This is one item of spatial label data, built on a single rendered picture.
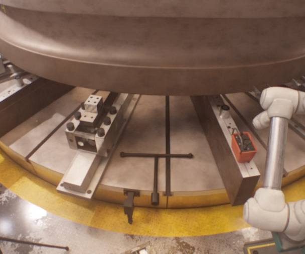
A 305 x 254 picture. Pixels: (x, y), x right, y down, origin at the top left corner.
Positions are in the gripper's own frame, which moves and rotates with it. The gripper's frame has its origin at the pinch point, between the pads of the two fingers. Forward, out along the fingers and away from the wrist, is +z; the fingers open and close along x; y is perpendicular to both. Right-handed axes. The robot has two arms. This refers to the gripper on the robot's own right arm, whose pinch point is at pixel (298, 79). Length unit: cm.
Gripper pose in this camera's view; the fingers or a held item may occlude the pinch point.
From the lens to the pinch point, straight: 266.9
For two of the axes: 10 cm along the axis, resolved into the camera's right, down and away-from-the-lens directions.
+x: 9.1, -2.8, 3.1
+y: 0.0, 7.3, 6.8
